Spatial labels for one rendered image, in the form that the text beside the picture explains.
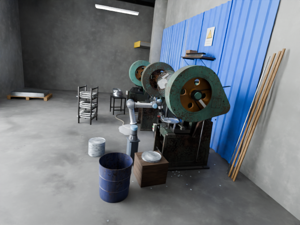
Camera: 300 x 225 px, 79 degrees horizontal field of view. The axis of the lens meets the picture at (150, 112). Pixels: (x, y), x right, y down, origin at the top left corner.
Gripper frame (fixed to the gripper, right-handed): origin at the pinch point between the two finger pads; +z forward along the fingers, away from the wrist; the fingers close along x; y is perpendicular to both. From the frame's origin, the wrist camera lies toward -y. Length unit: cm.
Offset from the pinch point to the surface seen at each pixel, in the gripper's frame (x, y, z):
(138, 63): -162, -229, -143
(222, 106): 95, -16, -9
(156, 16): -160, -432, -338
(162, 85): -24, -74, -58
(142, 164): -6, 77, 45
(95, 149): -111, 59, 30
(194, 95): 66, 24, -34
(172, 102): 39, 40, -31
